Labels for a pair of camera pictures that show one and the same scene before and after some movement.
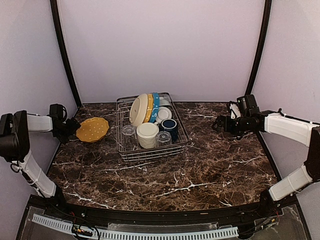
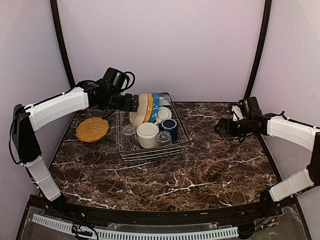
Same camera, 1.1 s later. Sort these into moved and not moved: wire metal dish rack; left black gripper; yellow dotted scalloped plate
Moved: left black gripper
Not moved: yellow dotted scalloped plate; wire metal dish rack
